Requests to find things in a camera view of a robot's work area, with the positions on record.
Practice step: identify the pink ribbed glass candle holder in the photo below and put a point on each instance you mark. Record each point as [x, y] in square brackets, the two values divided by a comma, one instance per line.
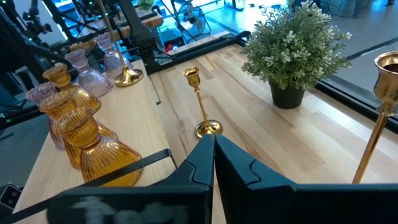
[110, 62]
[40, 91]
[91, 82]

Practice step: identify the black background rig frame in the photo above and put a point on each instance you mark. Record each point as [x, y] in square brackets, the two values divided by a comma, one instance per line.
[21, 46]

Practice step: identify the amber ribbed glass candle holder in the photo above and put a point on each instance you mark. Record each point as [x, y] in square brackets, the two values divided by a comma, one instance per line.
[105, 158]
[82, 98]
[59, 107]

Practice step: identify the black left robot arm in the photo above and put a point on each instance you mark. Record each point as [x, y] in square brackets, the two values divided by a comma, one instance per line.
[138, 34]

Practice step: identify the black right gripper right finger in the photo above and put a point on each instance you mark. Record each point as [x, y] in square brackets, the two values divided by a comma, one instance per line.
[295, 205]

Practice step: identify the tall brass candlestick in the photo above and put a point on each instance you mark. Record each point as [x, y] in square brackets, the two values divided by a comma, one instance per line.
[387, 84]
[129, 77]

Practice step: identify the potted green plant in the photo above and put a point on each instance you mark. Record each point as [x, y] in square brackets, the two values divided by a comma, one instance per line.
[292, 53]

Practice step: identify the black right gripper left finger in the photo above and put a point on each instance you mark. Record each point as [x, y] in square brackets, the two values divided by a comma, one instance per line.
[140, 205]

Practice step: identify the short brass candlestick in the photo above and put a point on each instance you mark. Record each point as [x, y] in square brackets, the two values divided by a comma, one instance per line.
[209, 127]

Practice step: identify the wooden tray with black frame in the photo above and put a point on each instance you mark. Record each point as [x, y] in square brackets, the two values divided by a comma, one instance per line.
[130, 109]

